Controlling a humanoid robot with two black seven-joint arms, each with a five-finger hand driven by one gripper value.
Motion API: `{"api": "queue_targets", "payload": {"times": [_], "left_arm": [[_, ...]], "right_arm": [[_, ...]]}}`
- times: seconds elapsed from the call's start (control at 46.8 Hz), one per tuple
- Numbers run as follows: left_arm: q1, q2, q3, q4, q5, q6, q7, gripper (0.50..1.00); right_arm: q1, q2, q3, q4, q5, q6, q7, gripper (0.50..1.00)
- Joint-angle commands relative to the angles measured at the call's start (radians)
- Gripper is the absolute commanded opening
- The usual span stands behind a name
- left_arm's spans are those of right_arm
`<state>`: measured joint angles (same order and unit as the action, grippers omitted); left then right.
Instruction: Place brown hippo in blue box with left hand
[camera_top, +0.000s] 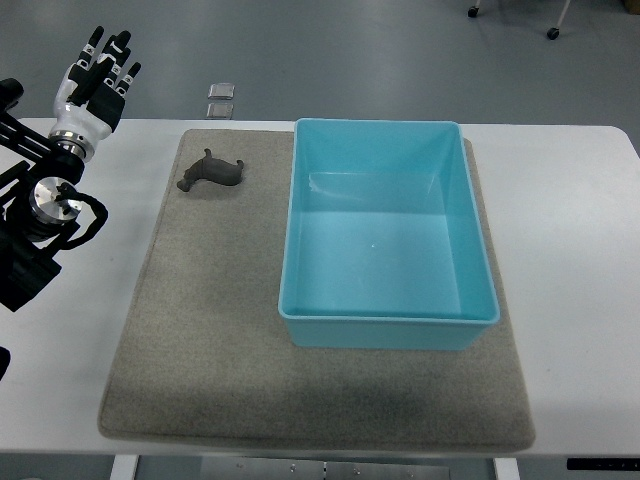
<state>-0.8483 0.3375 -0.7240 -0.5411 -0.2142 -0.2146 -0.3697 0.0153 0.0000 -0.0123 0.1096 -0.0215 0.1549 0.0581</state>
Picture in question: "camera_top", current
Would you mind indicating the lower floor socket plate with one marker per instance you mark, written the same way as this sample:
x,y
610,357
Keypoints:
x,y
220,110

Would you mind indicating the blue plastic box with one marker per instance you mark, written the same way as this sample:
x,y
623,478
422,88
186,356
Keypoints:
x,y
384,245

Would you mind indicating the metal table frame bar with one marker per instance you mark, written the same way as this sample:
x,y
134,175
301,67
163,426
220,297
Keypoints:
x,y
126,467

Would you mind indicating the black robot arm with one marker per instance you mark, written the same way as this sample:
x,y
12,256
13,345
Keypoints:
x,y
42,212

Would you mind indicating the upper floor socket plate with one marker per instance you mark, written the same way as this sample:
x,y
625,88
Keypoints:
x,y
221,91

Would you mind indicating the right black caster wheel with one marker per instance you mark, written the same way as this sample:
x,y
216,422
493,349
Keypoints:
x,y
553,33

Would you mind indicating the floor socket plate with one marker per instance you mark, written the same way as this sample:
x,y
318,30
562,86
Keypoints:
x,y
221,91
220,110

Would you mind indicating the grey felt mat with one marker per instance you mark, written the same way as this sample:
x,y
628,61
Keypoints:
x,y
205,357

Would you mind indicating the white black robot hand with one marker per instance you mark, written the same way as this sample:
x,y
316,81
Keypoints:
x,y
92,95

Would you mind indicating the black table control panel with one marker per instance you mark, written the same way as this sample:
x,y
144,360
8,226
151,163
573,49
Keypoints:
x,y
603,464

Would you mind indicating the brown hippo toy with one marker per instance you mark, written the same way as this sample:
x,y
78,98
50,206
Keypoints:
x,y
211,169

